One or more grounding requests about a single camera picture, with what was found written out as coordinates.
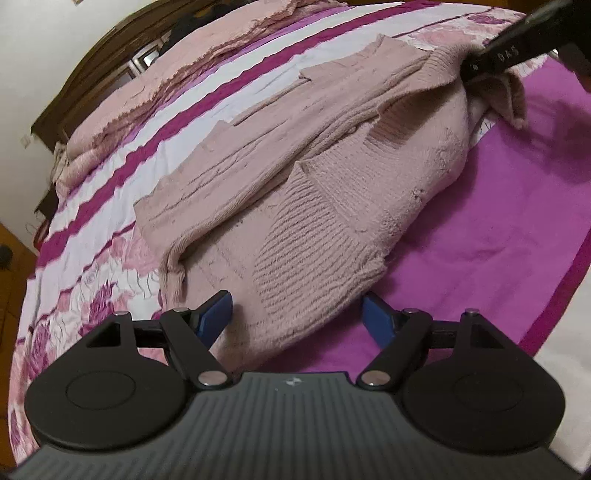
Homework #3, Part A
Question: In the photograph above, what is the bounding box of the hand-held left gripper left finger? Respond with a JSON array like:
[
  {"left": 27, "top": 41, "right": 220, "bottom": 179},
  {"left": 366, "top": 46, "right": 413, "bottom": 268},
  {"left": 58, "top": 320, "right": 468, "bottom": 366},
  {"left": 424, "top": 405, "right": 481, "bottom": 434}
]
[{"left": 75, "top": 290, "right": 235, "bottom": 391}]

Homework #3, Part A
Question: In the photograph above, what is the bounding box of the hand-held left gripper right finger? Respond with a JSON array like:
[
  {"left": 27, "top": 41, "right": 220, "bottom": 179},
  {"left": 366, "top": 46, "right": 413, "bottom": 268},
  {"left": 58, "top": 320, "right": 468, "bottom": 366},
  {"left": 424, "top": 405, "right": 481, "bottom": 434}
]
[{"left": 355, "top": 292, "right": 509, "bottom": 391}]

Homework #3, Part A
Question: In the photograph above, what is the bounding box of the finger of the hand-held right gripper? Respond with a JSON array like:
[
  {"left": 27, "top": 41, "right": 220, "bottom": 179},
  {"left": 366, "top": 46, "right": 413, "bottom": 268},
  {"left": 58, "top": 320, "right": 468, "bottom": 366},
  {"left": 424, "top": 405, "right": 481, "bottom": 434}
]
[{"left": 461, "top": 0, "right": 575, "bottom": 86}]

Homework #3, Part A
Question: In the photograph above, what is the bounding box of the pink knitted sweater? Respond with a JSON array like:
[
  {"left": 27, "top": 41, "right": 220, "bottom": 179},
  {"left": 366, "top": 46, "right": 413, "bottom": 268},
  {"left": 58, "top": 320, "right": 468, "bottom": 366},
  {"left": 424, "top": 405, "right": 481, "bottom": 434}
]
[{"left": 133, "top": 33, "right": 529, "bottom": 357}]

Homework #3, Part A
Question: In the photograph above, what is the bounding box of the floral purple striped bedsheet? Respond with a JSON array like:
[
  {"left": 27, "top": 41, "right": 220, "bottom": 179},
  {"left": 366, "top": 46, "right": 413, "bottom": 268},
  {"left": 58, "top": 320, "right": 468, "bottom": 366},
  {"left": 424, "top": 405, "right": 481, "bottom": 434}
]
[{"left": 0, "top": 0, "right": 591, "bottom": 462}]

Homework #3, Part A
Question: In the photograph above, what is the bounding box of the white patterned cloth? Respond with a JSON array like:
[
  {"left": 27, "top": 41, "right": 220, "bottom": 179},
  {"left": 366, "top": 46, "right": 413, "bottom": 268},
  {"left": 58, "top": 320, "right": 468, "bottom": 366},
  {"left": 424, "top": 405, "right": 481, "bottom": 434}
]
[{"left": 52, "top": 141, "right": 71, "bottom": 183}]

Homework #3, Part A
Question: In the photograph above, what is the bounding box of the pink ruffled pillow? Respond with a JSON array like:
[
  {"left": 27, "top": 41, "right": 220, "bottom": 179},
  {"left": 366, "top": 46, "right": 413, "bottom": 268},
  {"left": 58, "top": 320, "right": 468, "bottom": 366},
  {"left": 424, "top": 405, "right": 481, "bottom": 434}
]
[
  {"left": 152, "top": 0, "right": 349, "bottom": 88},
  {"left": 58, "top": 55, "right": 218, "bottom": 185}
]

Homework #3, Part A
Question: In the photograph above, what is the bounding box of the dark wooden headboard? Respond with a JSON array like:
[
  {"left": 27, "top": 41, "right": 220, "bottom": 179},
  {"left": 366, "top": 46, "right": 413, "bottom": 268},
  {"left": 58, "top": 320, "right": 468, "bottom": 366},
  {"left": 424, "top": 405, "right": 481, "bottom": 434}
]
[{"left": 31, "top": 8, "right": 178, "bottom": 153}]

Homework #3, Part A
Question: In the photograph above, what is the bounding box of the dark clothing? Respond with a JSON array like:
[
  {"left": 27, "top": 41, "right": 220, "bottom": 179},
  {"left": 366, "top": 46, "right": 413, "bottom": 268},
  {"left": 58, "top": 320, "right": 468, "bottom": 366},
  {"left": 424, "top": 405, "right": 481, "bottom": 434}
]
[{"left": 161, "top": 14, "right": 208, "bottom": 51}]

